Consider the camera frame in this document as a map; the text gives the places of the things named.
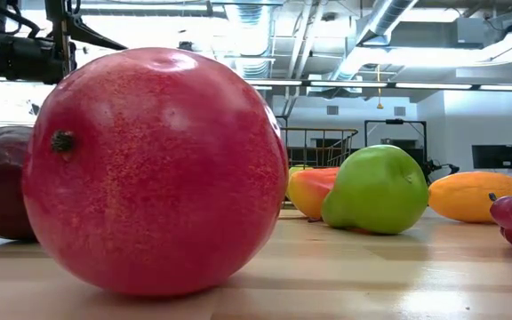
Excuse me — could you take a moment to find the red and yellow mango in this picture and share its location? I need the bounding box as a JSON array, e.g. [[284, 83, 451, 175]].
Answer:
[[286, 167, 341, 221]]

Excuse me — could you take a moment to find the red pomegranate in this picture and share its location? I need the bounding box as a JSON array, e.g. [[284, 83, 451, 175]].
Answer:
[[21, 47, 290, 298]]

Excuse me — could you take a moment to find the large green pear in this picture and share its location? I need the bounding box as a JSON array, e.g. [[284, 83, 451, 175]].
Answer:
[[321, 144, 430, 236]]

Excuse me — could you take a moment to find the yellow-orange fruit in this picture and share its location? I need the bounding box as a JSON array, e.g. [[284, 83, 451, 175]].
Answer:
[[428, 171, 512, 224]]

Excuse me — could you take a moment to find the black monitor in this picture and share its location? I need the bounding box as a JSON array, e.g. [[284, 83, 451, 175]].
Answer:
[[471, 144, 512, 171]]

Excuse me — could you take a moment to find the brass wire basket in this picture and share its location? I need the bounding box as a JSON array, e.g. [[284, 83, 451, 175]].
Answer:
[[279, 127, 360, 169]]

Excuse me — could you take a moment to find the yellow hanging cord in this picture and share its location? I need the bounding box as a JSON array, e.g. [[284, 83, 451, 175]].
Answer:
[[375, 64, 384, 111]]

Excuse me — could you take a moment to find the black station frame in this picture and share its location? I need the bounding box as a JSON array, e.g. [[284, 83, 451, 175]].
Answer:
[[44, 0, 129, 79]]

